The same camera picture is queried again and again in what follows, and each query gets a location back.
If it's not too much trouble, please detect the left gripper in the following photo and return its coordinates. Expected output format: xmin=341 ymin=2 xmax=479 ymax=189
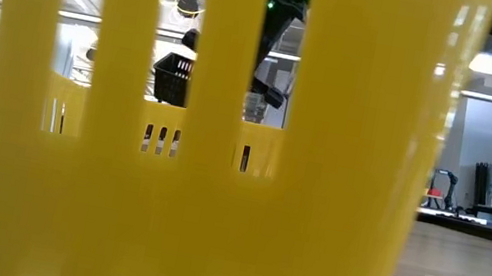
xmin=180 ymin=26 xmax=202 ymax=52

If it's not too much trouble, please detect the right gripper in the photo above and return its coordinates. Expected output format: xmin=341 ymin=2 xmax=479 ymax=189
xmin=246 ymin=75 xmax=291 ymax=112

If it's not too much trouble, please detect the black plastic basket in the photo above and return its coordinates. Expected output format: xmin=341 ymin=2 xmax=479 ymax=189
xmin=146 ymin=49 xmax=197 ymax=109

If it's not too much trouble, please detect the yellow plastic basket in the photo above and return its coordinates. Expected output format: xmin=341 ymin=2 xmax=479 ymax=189
xmin=0 ymin=0 xmax=492 ymax=276

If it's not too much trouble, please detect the white pillar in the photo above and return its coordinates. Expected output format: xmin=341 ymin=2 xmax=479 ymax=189
xmin=47 ymin=20 xmax=80 ymax=80

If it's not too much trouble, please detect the black ceiling camera yellow cable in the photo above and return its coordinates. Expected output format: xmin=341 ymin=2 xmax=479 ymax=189
xmin=175 ymin=0 xmax=203 ymax=19

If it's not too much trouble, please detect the black metal table frame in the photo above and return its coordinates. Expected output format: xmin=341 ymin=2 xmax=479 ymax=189
xmin=413 ymin=210 xmax=492 ymax=248

